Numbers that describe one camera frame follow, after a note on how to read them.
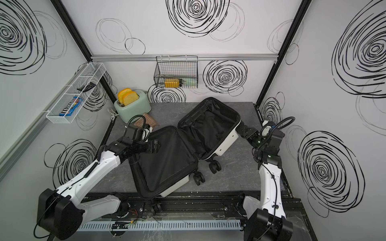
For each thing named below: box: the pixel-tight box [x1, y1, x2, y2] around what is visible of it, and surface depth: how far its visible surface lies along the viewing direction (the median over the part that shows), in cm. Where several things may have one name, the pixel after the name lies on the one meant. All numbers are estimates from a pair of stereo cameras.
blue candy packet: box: [58, 96, 84, 117], surface depth 72 cm
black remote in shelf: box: [76, 81, 97, 93], surface depth 82 cm
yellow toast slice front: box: [122, 91, 140, 106], surface depth 100 cm
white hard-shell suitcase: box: [128, 97, 242, 198], surface depth 82 cm
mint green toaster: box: [114, 89, 152, 123], surface depth 103 cm
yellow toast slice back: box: [117, 87, 133, 105], surface depth 99 cm
